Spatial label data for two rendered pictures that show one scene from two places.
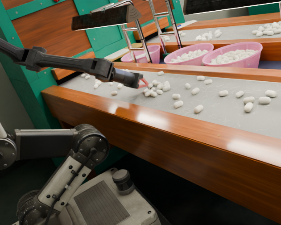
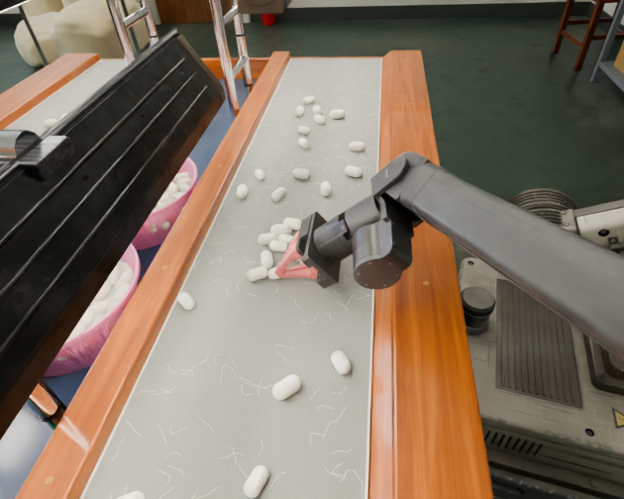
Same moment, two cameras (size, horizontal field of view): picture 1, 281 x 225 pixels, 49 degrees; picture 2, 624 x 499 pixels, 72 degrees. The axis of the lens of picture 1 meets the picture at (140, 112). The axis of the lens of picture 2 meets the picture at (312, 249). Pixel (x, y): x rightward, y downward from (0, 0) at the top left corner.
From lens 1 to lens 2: 171 cm
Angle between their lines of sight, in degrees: 105
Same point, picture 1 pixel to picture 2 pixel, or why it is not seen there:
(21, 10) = not seen: outside the picture
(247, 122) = (364, 111)
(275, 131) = (368, 96)
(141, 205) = (472, 278)
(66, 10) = not seen: outside the picture
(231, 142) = (414, 95)
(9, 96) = not seen: outside the picture
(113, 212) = (517, 303)
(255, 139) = (399, 87)
